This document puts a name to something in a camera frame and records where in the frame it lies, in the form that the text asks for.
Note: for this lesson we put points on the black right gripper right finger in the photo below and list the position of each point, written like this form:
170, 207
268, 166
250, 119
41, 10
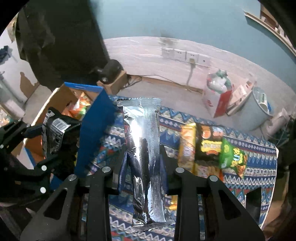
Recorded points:
224, 216

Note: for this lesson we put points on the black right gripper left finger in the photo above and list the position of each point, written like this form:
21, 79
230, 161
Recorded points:
60, 217

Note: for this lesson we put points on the black white snack packet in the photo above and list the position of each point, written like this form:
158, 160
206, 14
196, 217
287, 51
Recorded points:
53, 129

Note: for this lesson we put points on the green bean snack bag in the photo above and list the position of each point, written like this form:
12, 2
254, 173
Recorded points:
232, 157

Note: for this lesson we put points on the yellow long cracker packet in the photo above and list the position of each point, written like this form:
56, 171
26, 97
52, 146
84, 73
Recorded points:
187, 147

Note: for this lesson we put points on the black chips snack bag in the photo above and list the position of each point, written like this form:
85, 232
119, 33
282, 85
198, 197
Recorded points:
208, 142

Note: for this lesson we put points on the silver foil snack packet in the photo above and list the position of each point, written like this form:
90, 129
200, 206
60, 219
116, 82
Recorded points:
141, 122

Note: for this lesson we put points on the patterned blue table cloth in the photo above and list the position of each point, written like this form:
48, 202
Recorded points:
254, 190

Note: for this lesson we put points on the blue cardboard storage box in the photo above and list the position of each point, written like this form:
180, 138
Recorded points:
79, 145

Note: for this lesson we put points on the light blue trash bin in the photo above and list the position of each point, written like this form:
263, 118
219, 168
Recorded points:
254, 112

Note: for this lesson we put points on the red white paper bag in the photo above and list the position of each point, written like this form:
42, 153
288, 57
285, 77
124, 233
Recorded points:
217, 93

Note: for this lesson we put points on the flat cardboard pieces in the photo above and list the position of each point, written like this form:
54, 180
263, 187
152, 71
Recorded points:
239, 96

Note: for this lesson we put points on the black round device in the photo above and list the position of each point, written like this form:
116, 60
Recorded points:
110, 72

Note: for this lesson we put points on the small brown cardboard box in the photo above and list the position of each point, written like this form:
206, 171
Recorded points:
118, 84

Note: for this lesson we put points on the black jacket person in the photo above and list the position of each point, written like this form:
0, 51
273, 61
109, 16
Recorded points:
61, 41

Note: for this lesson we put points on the white wall socket strip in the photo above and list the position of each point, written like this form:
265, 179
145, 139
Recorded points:
186, 56

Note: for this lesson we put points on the wooden wall shelf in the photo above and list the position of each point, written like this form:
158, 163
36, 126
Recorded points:
267, 20

